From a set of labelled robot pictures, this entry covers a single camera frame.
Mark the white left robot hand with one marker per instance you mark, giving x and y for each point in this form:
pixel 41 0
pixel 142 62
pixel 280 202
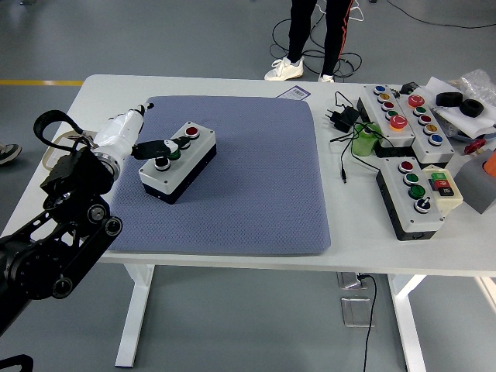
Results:
pixel 116 133

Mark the four-button control box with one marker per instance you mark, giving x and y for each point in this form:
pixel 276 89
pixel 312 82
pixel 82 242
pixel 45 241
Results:
pixel 162 180

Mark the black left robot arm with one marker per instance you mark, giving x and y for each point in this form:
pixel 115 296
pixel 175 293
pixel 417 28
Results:
pixel 77 170

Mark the five-button box with red mushroom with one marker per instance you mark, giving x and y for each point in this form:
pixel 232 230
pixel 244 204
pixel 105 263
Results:
pixel 374 106
pixel 441 151

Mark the four-button box with selector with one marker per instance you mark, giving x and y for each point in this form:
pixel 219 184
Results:
pixel 403 209

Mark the beige shallow tray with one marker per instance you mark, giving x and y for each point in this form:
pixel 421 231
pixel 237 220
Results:
pixel 47 157

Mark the yellow floor tape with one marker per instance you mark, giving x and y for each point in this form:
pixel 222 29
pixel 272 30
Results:
pixel 38 82

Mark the bystander's dark shoe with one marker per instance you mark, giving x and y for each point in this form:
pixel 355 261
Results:
pixel 9 153

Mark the blue-grey textured mat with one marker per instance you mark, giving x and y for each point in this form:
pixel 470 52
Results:
pixel 252 174

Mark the white table leg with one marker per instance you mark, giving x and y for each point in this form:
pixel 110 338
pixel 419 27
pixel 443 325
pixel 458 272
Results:
pixel 410 329
pixel 133 310

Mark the purple-edged barcode label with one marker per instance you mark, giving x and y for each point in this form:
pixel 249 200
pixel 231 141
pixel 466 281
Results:
pixel 295 93

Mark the person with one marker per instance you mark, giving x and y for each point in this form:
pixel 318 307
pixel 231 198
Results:
pixel 298 31

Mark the green plastic cylinder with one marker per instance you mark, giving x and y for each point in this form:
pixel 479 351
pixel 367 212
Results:
pixel 362 145

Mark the silver floor outlet box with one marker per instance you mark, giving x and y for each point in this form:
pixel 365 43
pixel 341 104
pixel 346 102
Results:
pixel 348 281

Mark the small black connector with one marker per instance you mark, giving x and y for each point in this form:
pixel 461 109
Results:
pixel 408 88

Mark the silver floor cover plate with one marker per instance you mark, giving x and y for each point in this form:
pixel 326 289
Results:
pixel 356 312

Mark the white paper sheet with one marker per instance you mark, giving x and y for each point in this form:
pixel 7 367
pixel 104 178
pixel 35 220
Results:
pixel 472 124

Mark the grey block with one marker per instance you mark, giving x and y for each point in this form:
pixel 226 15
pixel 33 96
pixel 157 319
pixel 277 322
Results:
pixel 476 182

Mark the clear bubble wrap bag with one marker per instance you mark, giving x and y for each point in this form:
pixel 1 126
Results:
pixel 480 83

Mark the orange object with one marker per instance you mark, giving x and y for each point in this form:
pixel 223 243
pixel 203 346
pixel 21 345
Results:
pixel 491 164

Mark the beige rocker switch box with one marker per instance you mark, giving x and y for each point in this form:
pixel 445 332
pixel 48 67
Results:
pixel 451 201

